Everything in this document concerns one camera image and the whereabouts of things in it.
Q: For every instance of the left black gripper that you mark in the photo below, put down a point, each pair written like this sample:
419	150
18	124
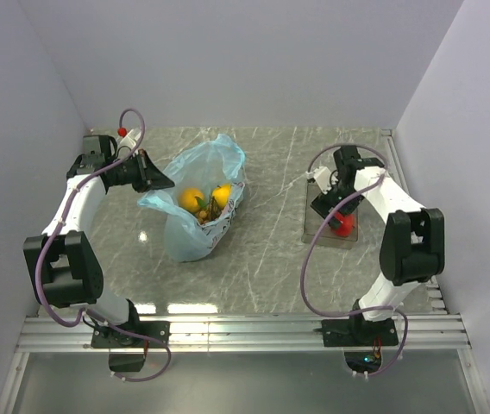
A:
150	177

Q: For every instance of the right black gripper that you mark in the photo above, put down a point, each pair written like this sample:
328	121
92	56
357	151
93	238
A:
323	203

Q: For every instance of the red fake tomato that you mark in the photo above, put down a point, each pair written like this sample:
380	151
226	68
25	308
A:
342	225

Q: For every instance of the orange fake orange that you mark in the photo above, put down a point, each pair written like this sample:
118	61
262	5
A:
187	199

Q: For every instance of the light blue plastic bag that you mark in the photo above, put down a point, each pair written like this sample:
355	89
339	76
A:
208	187

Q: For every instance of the brown fake longan bunch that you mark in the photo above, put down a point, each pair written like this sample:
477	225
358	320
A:
208	211

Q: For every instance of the yellow fake lemon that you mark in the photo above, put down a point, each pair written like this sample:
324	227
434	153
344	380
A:
221	195

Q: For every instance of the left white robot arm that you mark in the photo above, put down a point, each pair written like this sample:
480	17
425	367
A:
62	265

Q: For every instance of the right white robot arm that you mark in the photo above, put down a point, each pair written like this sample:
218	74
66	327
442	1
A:
412	248

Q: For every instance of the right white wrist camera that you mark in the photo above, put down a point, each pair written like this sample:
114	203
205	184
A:
323	177

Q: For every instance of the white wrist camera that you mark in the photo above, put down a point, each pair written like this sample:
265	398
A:
127	139
323	177

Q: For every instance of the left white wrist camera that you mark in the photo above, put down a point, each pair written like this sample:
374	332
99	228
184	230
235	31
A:
127	139

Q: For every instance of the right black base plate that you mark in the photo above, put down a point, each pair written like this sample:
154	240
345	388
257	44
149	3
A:
356	332

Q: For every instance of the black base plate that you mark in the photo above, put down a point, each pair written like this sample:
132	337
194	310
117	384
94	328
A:
151	334
356	332

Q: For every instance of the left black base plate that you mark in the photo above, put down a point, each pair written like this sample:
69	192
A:
151	334

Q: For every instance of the aluminium mounting rail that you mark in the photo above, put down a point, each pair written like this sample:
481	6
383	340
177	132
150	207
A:
241	339

